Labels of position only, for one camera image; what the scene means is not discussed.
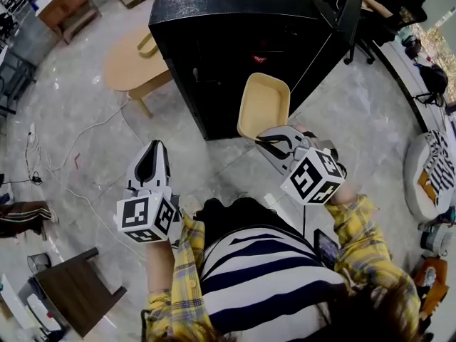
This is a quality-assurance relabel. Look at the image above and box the striped cloth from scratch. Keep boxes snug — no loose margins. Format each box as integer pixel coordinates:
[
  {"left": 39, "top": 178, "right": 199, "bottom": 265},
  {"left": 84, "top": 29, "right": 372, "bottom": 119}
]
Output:
[{"left": 423, "top": 130, "right": 456, "bottom": 196}]

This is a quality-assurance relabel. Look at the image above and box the black mesh bin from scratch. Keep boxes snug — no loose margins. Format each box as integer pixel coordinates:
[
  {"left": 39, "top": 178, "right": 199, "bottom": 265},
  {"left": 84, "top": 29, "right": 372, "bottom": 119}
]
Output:
[{"left": 27, "top": 253, "right": 53, "bottom": 274}]

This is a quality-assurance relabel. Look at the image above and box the black phone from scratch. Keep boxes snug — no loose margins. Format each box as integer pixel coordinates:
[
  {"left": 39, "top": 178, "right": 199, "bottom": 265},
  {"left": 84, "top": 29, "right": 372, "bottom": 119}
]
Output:
[{"left": 313, "top": 228, "right": 340, "bottom": 271}]

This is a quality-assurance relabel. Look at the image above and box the thin white floor cable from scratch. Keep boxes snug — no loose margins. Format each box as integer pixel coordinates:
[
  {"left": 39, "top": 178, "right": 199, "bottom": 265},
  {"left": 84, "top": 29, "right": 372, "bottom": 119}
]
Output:
[{"left": 44, "top": 167, "right": 145, "bottom": 261}]

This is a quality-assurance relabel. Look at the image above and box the oval wooden table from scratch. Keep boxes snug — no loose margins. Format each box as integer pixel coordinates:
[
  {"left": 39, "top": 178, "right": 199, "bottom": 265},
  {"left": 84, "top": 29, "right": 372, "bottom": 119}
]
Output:
[{"left": 103, "top": 26, "right": 174, "bottom": 119}]

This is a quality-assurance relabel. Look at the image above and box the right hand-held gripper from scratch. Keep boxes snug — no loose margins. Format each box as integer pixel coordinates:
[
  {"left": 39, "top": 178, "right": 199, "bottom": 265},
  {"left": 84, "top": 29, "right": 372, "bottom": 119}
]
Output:
[{"left": 256, "top": 125, "right": 347, "bottom": 206}]

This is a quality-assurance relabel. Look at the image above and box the person's striped shirt torso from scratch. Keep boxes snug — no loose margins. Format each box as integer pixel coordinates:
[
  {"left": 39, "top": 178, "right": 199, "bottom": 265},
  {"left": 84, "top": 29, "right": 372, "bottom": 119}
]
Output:
[{"left": 170, "top": 215, "right": 353, "bottom": 342}]

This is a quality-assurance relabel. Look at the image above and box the dark brown stool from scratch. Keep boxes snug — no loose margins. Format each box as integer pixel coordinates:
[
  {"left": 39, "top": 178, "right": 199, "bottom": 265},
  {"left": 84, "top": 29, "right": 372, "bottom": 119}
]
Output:
[{"left": 33, "top": 247, "right": 128, "bottom": 338}]

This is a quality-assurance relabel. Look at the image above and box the black backpack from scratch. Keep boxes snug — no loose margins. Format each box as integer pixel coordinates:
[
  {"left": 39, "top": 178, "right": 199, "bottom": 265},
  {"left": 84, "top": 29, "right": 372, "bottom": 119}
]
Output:
[{"left": 415, "top": 63, "right": 449, "bottom": 106}]

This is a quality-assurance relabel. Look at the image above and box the black cabinet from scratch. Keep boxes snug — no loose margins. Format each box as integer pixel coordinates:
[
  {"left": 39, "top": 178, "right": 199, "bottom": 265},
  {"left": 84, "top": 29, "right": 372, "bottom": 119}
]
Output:
[{"left": 148, "top": 0, "right": 364, "bottom": 141}]

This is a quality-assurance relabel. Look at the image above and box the person's left forearm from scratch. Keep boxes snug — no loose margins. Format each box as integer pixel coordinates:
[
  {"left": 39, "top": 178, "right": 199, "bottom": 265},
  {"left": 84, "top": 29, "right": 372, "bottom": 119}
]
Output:
[{"left": 142, "top": 239, "right": 179, "bottom": 334}]

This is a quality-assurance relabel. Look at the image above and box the white beanbag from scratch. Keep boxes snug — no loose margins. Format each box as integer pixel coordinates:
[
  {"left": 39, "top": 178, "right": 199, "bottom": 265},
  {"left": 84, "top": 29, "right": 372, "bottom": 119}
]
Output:
[{"left": 403, "top": 130, "right": 456, "bottom": 224}]

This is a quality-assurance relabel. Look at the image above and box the person's black skirt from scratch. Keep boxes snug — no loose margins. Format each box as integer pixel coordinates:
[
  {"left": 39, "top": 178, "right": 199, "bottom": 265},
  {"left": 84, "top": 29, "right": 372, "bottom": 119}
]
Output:
[{"left": 194, "top": 197, "right": 304, "bottom": 249}]

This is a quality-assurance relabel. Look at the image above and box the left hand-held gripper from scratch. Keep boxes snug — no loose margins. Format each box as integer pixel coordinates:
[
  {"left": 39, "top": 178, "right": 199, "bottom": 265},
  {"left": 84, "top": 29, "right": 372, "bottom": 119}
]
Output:
[{"left": 113, "top": 140, "right": 182, "bottom": 244}]

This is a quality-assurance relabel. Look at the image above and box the orange bag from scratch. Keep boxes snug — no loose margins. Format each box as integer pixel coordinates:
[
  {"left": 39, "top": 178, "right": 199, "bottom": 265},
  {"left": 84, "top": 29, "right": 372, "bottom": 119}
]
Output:
[{"left": 413, "top": 256, "right": 450, "bottom": 320}]

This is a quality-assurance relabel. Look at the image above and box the person's right forearm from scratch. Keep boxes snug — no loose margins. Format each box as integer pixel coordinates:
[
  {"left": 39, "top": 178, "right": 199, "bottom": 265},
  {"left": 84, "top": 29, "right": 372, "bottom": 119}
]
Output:
[{"left": 323, "top": 182, "right": 421, "bottom": 299}]

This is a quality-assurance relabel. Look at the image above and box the thick white floor cable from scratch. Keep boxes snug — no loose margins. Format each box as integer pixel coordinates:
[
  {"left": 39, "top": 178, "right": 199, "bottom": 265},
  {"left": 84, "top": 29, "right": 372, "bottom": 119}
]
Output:
[{"left": 46, "top": 96, "right": 133, "bottom": 170}]

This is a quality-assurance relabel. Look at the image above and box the small dark bag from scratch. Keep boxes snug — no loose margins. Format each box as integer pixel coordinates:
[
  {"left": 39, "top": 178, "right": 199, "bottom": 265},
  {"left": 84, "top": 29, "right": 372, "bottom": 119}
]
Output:
[{"left": 402, "top": 36, "right": 423, "bottom": 60}]

